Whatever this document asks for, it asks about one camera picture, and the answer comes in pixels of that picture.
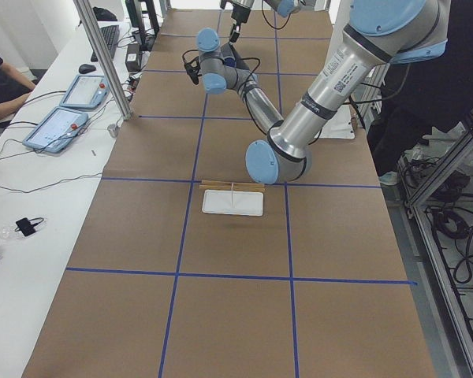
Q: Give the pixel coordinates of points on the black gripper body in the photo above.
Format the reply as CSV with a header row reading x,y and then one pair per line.
x,y
239,16

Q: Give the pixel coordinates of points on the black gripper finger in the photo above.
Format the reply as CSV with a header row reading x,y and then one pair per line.
x,y
235,32

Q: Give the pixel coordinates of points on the grey blue towel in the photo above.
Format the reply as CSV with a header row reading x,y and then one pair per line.
x,y
232,58

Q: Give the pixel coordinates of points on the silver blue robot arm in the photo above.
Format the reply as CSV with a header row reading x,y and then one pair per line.
x,y
377,33
284,7

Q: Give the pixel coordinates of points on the white wooden towel rack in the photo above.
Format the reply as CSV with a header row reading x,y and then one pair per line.
x,y
230,198

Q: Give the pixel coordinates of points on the black monitor on stand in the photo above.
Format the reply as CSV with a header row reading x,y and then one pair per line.
x,y
136,16

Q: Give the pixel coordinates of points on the black keyboard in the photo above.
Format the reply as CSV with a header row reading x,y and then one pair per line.
x,y
110,36

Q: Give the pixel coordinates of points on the black computer mouse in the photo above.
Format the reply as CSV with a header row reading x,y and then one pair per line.
x,y
86,68

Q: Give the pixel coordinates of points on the small silver cylinder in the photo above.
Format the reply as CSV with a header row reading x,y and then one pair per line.
x,y
113,129

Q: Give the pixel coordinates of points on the upper blue teach pendant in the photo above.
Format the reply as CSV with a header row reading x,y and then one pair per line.
x,y
85,92

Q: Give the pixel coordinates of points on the blue teach pendant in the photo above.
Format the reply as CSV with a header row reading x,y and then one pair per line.
x,y
56,131
85,92

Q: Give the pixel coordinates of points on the person in black clothes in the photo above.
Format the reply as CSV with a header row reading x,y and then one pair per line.
x,y
427,95

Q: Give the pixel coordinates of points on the lower blue teach pendant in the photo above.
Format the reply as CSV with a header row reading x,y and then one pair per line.
x,y
56,131

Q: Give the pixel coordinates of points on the person in black shirt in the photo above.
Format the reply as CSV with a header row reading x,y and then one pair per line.
x,y
15,89

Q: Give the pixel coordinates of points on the white camera pillar with base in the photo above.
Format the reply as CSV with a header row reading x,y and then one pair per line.
x,y
339,126

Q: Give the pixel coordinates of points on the aluminium frame post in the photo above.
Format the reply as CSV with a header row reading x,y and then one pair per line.
x,y
98,45

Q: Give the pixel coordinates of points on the small black device with cable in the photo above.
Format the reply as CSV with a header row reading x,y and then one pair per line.
x,y
29,226

